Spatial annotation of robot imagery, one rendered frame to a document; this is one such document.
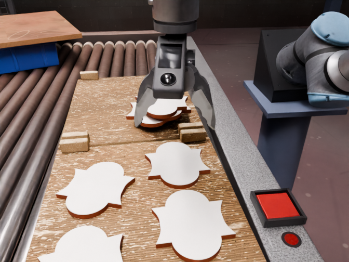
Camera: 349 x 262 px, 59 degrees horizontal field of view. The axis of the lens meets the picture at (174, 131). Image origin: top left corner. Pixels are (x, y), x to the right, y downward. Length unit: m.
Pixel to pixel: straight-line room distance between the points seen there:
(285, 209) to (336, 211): 1.48
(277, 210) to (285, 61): 0.60
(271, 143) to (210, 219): 0.71
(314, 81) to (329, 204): 1.28
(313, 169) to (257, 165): 1.64
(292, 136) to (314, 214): 0.90
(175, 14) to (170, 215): 0.32
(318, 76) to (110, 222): 0.64
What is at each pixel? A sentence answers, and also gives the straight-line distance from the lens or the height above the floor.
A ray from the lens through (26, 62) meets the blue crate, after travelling 1.29.
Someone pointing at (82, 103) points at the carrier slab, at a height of 0.94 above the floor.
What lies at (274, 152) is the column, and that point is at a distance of 1.20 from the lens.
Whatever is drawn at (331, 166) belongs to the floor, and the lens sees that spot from 2.42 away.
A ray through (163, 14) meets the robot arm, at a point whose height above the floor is 1.24.
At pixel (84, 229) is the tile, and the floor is 0.95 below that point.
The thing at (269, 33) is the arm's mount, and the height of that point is 1.06.
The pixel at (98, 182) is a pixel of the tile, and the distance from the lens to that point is 0.60.
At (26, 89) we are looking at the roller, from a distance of 1.14.
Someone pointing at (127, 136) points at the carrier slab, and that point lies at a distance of 0.74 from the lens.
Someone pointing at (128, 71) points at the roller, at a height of 0.92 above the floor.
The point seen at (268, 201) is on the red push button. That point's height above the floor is 0.93.
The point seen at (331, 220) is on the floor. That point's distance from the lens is 2.00.
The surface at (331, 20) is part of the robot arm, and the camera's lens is 0.98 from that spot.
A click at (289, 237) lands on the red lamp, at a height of 0.92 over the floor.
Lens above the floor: 1.33
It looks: 32 degrees down
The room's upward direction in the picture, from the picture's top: straight up
